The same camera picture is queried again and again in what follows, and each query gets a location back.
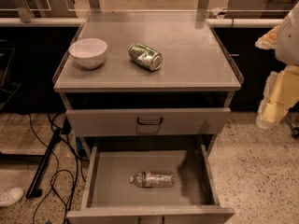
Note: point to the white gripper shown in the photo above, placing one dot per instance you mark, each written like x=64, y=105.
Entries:
x=289, y=44

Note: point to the clear plastic water bottle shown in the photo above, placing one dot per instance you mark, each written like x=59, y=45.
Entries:
x=153, y=179

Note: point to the grey metal drawer cabinet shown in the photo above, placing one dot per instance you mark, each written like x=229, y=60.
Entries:
x=196, y=72

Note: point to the open grey middle drawer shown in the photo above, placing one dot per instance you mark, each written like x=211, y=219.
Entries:
x=110, y=198

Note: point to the grey top drawer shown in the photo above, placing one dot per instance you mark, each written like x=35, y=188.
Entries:
x=122, y=122

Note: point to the black caster wheel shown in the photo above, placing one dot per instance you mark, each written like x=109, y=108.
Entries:
x=294, y=130

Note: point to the crushed green soda can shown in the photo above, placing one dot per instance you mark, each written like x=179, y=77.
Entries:
x=145, y=56

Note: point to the white ceramic bowl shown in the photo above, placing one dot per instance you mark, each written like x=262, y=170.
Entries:
x=89, y=53

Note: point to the black metal stand leg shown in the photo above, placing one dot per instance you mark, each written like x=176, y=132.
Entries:
x=34, y=190

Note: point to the white sneaker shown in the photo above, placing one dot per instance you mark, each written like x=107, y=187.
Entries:
x=9, y=197

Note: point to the white counter rail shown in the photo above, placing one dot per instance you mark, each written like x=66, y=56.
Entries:
x=72, y=22

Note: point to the black drawer handle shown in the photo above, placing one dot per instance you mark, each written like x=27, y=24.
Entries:
x=149, y=122

